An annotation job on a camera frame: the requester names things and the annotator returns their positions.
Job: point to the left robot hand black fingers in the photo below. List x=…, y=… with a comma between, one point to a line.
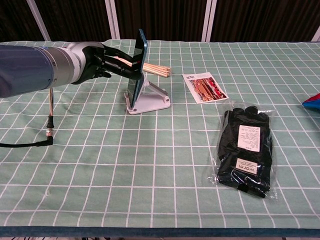
x=100, y=62

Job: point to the dark pleated curtain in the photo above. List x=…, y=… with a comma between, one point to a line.
x=175, y=17

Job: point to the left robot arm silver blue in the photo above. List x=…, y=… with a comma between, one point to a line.
x=32, y=67

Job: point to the black gloves in clear bag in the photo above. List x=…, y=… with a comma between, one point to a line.
x=246, y=152

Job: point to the white frame post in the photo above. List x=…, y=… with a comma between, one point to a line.
x=208, y=20
x=316, y=37
x=113, y=20
x=38, y=21

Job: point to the black smartphone with blue case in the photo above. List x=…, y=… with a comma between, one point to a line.
x=136, y=91

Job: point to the bundle of wooden chopsticks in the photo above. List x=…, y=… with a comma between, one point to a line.
x=160, y=70

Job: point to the red and blue object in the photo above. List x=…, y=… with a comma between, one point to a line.
x=313, y=102

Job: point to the white folding phone stand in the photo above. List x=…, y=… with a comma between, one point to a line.
x=152, y=101

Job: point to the printed photo postcard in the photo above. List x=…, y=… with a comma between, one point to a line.
x=206, y=87

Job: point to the green checked tablecloth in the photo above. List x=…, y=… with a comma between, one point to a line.
x=160, y=155

